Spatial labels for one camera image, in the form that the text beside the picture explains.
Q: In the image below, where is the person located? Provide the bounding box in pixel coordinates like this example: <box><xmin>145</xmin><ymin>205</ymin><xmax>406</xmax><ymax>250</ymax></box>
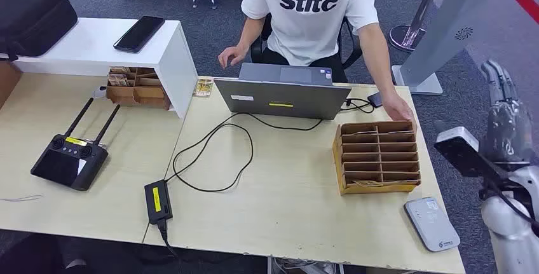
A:
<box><xmin>217</xmin><ymin>0</ymin><xmax>416</xmax><ymax>122</ymax></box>

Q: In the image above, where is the thin black drive cable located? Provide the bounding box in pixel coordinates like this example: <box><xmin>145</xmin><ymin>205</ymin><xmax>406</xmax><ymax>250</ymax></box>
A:
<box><xmin>339</xmin><ymin>97</ymin><xmax>376</xmax><ymax>114</ymax></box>

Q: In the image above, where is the person's left hand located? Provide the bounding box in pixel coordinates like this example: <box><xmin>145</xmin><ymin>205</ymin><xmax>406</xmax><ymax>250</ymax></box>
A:
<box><xmin>381</xmin><ymin>93</ymin><xmax>416</xmax><ymax>122</ymax></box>

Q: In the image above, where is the white card reader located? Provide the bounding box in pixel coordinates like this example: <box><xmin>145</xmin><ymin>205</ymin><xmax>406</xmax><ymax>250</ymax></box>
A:
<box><xmin>404</xmin><ymin>196</ymin><xmax>461</xmax><ymax>252</ymax></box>

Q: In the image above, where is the brown box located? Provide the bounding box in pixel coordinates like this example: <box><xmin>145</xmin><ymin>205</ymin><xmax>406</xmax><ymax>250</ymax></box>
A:
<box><xmin>0</xmin><ymin>60</ymin><xmax>23</xmax><ymax>111</ymax></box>

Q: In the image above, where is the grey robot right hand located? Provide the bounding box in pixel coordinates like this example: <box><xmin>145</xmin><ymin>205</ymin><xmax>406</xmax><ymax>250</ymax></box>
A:
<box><xmin>480</xmin><ymin>59</ymin><xmax>535</xmax><ymax>168</ymax></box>

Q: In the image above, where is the black carrying case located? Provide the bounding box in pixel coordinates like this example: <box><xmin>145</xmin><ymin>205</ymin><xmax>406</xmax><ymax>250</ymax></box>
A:
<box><xmin>0</xmin><ymin>0</ymin><xmax>79</xmax><ymax>60</ymax></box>

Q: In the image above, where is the stack of patterned cards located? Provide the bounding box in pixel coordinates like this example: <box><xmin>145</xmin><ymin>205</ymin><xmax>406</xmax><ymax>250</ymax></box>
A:
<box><xmin>107</xmin><ymin>73</ymin><xmax>129</xmax><ymax>88</ymax></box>

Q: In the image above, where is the black office chair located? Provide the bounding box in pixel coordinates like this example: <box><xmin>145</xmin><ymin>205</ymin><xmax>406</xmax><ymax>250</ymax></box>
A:
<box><xmin>250</xmin><ymin>13</ymin><xmax>364</xmax><ymax>71</ymax></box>

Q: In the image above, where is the black power adapter yellow label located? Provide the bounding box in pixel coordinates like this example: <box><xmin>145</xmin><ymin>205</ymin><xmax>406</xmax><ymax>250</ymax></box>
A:
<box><xmin>144</xmin><ymin>179</ymin><xmax>174</xmax><ymax>225</ymax></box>

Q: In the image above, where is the white cable bundle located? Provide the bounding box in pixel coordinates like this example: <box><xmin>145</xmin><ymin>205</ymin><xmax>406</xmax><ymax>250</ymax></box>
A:
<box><xmin>269</xmin><ymin>257</ymin><xmax>342</xmax><ymax>274</ymax></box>

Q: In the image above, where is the black remote controller with antennas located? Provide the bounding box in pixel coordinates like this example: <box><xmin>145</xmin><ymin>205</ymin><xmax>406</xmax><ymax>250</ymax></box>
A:
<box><xmin>30</xmin><ymin>97</ymin><xmax>121</xmax><ymax>192</ymax></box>

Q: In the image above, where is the cardboard slotted card organizer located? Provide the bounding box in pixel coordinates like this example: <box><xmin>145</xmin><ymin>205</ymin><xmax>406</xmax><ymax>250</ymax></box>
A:
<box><xmin>332</xmin><ymin>120</ymin><xmax>422</xmax><ymax>196</ymax></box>

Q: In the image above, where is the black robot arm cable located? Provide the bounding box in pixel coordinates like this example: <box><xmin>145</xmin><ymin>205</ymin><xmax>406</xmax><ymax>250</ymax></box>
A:
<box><xmin>482</xmin><ymin>177</ymin><xmax>539</xmax><ymax>228</ymax></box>

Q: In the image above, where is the yellow patterned ID card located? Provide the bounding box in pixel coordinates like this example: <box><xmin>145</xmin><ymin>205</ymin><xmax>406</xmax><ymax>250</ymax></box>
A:
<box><xmin>193</xmin><ymin>78</ymin><xmax>214</xmax><ymax>98</ymax></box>

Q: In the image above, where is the black smartphone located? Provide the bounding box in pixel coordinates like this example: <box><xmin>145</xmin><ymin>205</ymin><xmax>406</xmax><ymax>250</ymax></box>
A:
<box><xmin>113</xmin><ymin>15</ymin><xmax>167</xmax><ymax>54</ymax></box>

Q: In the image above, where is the small cardboard compartment organizer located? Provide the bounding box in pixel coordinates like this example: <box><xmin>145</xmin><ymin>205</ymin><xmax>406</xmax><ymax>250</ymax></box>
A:
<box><xmin>105</xmin><ymin>66</ymin><xmax>172</xmax><ymax>111</ymax></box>

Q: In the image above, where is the small black external drive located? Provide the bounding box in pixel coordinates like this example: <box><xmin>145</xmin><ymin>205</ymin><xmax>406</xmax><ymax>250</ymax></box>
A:
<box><xmin>367</xmin><ymin>92</ymin><xmax>385</xmax><ymax>109</ymax></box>

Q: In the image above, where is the person's right hand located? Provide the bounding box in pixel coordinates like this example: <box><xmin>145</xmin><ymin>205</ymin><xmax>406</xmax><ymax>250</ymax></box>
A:
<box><xmin>217</xmin><ymin>45</ymin><xmax>249</xmax><ymax>69</ymax></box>

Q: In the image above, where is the grey laptop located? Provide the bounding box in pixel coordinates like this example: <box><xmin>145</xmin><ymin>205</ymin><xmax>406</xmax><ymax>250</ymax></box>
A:
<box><xmin>214</xmin><ymin>62</ymin><xmax>352</xmax><ymax>120</ymax></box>

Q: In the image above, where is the black mains cord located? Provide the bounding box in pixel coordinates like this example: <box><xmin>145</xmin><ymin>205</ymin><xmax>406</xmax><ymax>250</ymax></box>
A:
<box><xmin>143</xmin><ymin>219</ymin><xmax>182</xmax><ymax>260</ymax></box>

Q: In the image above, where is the chrome stanchion post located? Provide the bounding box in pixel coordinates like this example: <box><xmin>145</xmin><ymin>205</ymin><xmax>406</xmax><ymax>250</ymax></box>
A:
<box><xmin>388</xmin><ymin>0</ymin><xmax>449</xmax><ymax>53</ymax></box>

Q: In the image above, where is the black laptop power cable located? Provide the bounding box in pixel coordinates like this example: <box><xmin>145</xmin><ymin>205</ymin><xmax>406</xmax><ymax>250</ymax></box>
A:
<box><xmin>165</xmin><ymin>112</ymin><xmax>324</xmax><ymax>193</ymax></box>

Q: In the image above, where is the white desk shelf riser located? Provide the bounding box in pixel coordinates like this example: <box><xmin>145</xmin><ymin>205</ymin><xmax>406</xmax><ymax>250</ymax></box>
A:
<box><xmin>12</xmin><ymin>17</ymin><xmax>199</xmax><ymax>120</ymax></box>

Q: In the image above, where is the grey kiosk stand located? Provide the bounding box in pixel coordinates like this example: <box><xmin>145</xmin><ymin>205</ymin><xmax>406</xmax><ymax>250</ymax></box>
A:
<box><xmin>392</xmin><ymin>0</ymin><xmax>498</xmax><ymax>96</ymax></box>

